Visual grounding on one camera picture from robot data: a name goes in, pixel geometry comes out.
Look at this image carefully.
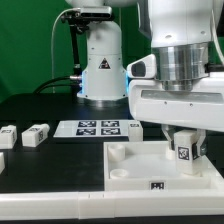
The white marker sheet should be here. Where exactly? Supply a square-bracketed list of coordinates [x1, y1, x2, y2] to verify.
[54, 119, 130, 138]

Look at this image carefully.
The grey cable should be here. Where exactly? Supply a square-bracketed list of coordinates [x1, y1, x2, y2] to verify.
[50, 8, 82, 94]

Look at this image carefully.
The white L-shaped fence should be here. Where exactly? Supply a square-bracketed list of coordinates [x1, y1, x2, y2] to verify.
[0, 176, 224, 221]

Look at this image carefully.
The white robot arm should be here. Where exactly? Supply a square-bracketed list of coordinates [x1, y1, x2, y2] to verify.
[65, 0, 224, 132]

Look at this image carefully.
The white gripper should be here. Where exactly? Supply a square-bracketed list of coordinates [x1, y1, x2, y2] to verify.
[129, 72, 224, 160]

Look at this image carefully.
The white square tabletop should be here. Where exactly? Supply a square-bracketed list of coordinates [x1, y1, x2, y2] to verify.
[104, 141, 224, 191]

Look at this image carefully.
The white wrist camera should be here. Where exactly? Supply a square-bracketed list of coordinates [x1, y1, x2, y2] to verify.
[127, 54, 157, 79]

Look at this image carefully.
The black cable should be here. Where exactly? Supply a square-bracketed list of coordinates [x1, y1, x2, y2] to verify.
[33, 74, 83, 94]

